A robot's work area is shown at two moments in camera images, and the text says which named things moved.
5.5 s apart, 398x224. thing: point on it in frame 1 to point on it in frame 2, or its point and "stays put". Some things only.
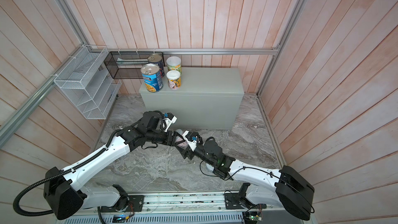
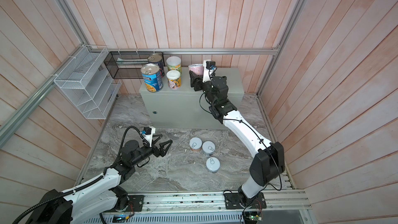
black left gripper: (171, 138) to (156, 149)
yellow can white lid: (174, 63) stays put
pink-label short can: (183, 144) to (198, 69)
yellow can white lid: (174, 79) stays put
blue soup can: (152, 77) stays put
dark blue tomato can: (157, 58) stays put
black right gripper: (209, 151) to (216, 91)
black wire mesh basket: (128, 65) stays put
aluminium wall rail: (276, 51) stays put
